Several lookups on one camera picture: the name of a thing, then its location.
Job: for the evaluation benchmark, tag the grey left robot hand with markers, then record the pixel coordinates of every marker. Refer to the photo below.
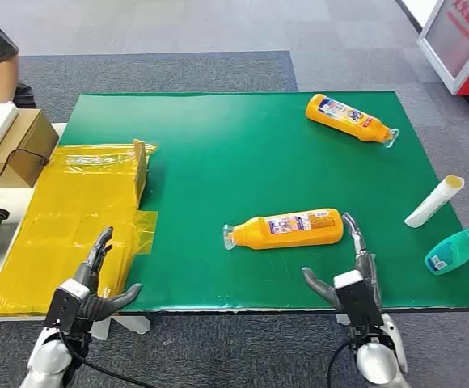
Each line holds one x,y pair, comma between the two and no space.
93,308

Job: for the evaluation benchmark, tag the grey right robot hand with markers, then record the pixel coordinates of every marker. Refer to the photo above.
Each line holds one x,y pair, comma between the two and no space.
359,241

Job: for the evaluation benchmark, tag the orange bottle with clear cap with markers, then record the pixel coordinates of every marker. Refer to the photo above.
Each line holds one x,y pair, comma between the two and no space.
343,118
291,230

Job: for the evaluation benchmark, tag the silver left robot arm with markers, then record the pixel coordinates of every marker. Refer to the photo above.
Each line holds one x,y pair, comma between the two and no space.
48,359

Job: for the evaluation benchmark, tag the white tube bottle yellow end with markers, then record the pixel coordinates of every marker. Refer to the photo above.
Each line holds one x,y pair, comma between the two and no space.
432,203

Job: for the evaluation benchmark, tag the teal plastic bottle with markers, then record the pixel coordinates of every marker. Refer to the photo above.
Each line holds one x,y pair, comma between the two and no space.
457,250

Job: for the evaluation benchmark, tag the yellow film covered cardboard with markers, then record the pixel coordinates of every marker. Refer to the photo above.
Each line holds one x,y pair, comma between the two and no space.
64,214

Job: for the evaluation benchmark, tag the green table mat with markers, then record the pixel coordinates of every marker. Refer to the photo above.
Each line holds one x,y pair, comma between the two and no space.
258,160

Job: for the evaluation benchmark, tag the brown cardboard box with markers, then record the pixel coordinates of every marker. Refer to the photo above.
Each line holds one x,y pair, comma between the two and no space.
28,155

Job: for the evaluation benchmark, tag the red and white sign cabinet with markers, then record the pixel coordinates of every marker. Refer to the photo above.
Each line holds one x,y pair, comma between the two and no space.
460,43

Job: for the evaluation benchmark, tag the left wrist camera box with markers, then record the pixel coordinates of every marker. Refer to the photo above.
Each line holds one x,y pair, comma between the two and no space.
64,308

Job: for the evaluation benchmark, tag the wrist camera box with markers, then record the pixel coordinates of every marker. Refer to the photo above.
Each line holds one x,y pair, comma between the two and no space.
64,308
358,300

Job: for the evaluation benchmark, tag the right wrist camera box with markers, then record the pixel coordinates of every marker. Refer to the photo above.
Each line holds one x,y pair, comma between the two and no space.
358,300

